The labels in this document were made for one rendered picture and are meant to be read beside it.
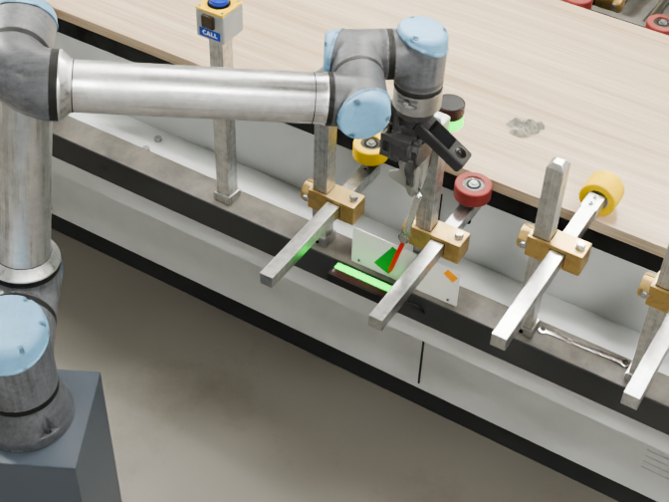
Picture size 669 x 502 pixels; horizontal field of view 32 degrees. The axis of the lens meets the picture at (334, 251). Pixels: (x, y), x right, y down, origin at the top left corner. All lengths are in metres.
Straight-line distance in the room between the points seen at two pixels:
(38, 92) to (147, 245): 1.58
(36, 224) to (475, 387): 1.27
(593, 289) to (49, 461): 1.20
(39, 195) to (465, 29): 1.23
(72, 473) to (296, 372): 1.06
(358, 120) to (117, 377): 1.57
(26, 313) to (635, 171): 1.30
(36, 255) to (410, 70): 0.81
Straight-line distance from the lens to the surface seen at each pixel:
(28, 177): 2.19
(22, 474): 2.43
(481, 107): 2.72
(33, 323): 2.28
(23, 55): 1.93
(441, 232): 2.42
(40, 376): 2.31
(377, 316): 2.26
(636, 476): 3.00
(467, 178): 2.51
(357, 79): 1.95
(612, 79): 2.88
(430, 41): 2.05
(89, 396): 2.49
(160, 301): 3.49
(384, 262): 2.54
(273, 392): 3.24
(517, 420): 3.04
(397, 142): 2.19
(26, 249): 2.31
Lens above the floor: 2.50
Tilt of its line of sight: 44 degrees down
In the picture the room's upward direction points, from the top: 2 degrees clockwise
